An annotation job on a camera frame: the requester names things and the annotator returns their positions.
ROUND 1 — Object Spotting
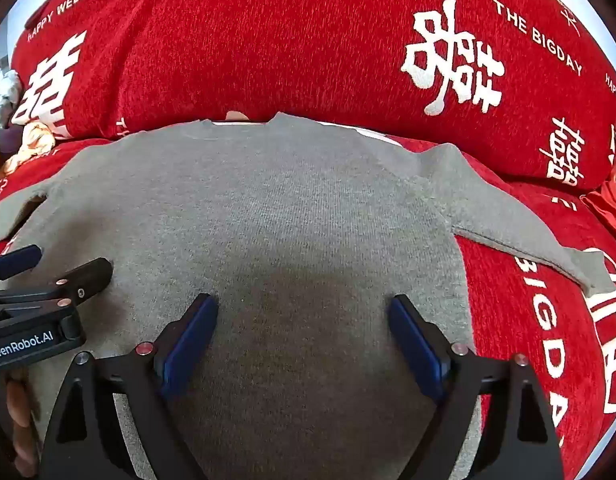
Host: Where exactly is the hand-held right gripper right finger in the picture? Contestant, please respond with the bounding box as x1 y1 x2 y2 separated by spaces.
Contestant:
388 294 566 480

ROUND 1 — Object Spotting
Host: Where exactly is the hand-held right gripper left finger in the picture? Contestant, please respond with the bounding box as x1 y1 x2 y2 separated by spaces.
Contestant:
40 293 220 480

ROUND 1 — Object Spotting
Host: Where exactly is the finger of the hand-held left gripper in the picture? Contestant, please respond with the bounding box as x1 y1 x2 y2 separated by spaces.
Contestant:
0 258 114 320
0 244 44 286

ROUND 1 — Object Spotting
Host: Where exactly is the grey knit sweater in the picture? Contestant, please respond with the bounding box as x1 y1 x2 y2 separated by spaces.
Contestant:
0 112 616 480

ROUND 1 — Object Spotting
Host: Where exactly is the person's left hand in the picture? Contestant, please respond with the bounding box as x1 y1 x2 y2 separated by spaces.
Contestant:
5 372 42 479

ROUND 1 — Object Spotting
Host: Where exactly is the red printed sofa cover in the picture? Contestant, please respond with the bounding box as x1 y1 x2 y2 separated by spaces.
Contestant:
0 125 616 480

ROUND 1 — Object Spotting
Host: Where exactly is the dark purple cloth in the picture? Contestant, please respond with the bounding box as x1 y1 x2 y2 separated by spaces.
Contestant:
0 127 22 157

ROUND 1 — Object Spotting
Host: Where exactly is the golden satin cloth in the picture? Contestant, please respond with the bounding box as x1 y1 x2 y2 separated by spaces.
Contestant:
3 121 57 174

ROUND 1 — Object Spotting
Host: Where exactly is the crumpled white grey cloth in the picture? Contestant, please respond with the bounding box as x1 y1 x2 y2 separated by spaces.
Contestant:
0 52 22 173

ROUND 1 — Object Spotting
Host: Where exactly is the red emblem pillow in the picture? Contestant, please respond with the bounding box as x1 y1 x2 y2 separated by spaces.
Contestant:
582 122 616 237

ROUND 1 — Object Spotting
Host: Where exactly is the red printed sofa cushion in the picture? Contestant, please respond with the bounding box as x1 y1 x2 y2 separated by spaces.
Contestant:
10 0 616 192

